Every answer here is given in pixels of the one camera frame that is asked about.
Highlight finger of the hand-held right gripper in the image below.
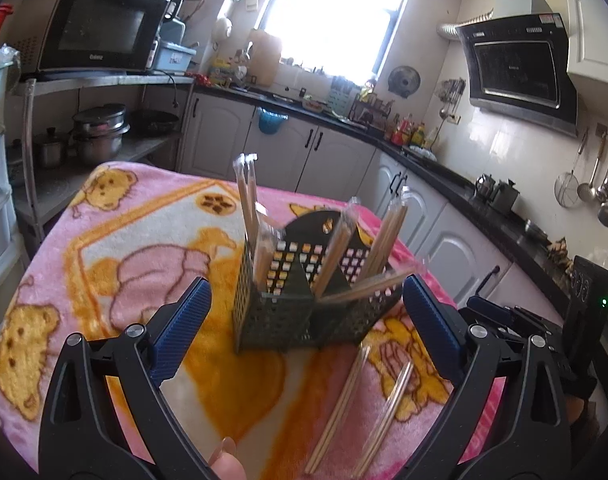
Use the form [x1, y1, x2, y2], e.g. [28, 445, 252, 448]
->
[464, 295, 515, 328]

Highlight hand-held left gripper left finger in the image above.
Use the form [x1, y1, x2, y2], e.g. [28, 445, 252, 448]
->
[39, 276, 221, 480]

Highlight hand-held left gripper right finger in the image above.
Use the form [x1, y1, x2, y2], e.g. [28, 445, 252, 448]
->
[403, 274, 573, 480]

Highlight wooden chopsticks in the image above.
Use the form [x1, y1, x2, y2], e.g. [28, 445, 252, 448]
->
[356, 186, 413, 281]
[304, 345, 371, 475]
[311, 199, 361, 297]
[318, 258, 429, 306]
[233, 152, 262, 261]
[353, 360, 415, 478]

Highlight dark perforated utensil holder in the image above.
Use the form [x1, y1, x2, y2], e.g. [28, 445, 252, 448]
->
[232, 208, 405, 354]

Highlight pink bear printed blanket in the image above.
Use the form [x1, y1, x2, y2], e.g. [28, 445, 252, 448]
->
[0, 161, 507, 480]

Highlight metal teapot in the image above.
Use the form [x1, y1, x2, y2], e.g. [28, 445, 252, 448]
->
[494, 179, 520, 213]

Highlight metal kettle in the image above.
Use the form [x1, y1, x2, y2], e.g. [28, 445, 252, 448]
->
[474, 174, 497, 201]

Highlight black kitchen countertop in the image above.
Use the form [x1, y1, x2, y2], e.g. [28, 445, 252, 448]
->
[191, 85, 608, 331]

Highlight white kitchen cabinets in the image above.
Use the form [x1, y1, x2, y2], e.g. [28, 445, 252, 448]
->
[176, 91, 569, 311]

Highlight black wok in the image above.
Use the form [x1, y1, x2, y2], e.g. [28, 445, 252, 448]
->
[129, 109, 181, 137]

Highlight stacked stainless steel pots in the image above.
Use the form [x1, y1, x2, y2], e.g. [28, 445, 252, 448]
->
[71, 103, 131, 166]

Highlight hanging small kitchen tools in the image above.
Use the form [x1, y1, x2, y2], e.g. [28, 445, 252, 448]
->
[436, 77, 467, 121]

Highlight small steel pot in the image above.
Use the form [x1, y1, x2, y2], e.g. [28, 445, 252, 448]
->
[34, 127, 70, 168]

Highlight blue hanging bin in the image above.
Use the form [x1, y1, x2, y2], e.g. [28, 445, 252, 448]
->
[256, 106, 289, 137]

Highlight black spice rack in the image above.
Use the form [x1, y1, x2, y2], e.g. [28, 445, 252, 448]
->
[351, 95, 395, 126]

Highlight black range hood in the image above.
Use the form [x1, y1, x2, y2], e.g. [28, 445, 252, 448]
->
[438, 0, 579, 138]

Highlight pale knife block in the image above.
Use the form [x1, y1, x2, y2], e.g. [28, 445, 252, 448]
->
[329, 76, 357, 113]

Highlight steel kitchen shelf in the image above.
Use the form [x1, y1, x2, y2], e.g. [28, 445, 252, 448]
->
[14, 72, 197, 241]

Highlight wooden cutting board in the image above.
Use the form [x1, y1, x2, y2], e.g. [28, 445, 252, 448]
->
[246, 29, 282, 87]

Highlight white hanging scoop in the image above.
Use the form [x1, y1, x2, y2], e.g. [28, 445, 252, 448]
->
[211, 16, 233, 43]

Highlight black microwave oven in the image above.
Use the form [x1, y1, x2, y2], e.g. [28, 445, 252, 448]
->
[21, 0, 169, 75]

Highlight kitchen window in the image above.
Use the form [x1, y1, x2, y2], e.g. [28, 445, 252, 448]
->
[256, 0, 417, 81]

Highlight metal wire skimmer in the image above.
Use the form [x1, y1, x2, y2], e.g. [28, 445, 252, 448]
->
[554, 130, 589, 208]

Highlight round wall fan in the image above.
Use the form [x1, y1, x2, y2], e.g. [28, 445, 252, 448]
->
[388, 65, 422, 97]

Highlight white wall cabinet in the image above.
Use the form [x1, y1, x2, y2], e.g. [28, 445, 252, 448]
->
[566, 0, 608, 91]

